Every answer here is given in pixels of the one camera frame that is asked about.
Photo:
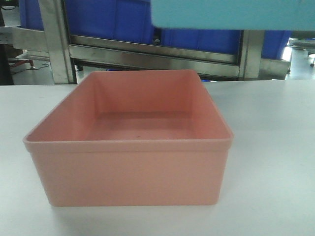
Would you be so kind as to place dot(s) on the light blue plastic box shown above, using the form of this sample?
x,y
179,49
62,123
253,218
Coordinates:
x,y
234,14

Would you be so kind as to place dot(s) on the pink plastic box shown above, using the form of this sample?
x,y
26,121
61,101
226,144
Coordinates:
x,y
132,138

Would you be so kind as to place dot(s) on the right blue plastic crate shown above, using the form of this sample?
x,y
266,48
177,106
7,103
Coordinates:
x,y
274,43

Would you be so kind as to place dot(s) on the red metal table frame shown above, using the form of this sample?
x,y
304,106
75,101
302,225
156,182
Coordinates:
x,y
13,63

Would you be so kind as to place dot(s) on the stainless steel shelf rack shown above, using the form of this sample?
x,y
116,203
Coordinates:
x,y
55,44

